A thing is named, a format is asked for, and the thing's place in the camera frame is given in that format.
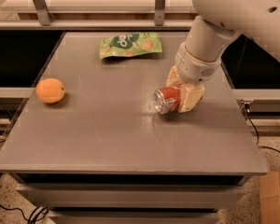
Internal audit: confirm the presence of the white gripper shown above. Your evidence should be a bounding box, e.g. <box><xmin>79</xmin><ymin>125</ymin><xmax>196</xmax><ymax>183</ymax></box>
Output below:
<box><xmin>166</xmin><ymin>42</ymin><xmax>221</xmax><ymax>113</ymax></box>

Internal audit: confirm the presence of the red coke can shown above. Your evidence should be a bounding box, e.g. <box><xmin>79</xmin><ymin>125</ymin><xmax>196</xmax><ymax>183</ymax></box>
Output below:
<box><xmin>153</xmin><ymin>86</ymin><xmax>181</xmax><ymax>114</ymax></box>

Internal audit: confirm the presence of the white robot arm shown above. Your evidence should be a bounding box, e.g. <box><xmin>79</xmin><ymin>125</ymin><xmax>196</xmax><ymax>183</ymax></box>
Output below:
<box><xmin>164</xmin><ymin>0</ymin><xmax>280</xmax><ymax>113</ymax></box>

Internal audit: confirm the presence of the green snack bag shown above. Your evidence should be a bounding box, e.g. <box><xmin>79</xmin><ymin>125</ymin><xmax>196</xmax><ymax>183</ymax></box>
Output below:
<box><xmin>99</xmin><ymin>32</ymin><xmax>162</xmax><ymax>59</ymax></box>

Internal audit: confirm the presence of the orange fruit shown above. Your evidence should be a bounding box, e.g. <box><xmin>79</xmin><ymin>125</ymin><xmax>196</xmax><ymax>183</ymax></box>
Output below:
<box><xmin>35</xmin><ymin>78</ymin><xmax>65</xmax><ymax>104</ymax></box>

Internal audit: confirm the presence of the cardboard box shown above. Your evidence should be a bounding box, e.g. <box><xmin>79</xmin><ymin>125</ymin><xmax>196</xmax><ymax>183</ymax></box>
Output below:
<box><xmin>259</xmin><ymin>172</ymin><xmax>280</xmax><ymax>224</ymax></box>

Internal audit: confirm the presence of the black cable right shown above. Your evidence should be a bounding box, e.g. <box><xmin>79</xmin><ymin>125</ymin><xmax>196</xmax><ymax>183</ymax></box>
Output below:
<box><xmin>241</xmin><ymin>100</ymin><xmax>280</xmax><ymax>157</ymax></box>

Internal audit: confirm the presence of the black cable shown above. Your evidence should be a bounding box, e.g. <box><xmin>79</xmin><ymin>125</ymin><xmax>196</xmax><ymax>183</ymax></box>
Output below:
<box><xmin>0</xmin><ymin>196</ymin><xmax>50</xmax><ymax>224</ymax></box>
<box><xmin>241</xmin><ymin>100</ymin><xmax>280</xmax><ymax>157</ymax></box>

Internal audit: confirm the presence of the metal rail frame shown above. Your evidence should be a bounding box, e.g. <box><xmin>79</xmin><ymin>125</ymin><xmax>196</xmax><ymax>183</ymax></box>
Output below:
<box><xmin>0</xmin><ymin>0</ymin><xmax>196</xmax><ymax>31</ymax></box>

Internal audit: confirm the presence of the black cable bottom left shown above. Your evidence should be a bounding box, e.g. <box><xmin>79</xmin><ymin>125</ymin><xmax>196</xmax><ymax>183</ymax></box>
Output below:
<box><xmin>0</xmin><ymin>196</ymin><xmax>50</xmax><ymax>224</ymax></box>

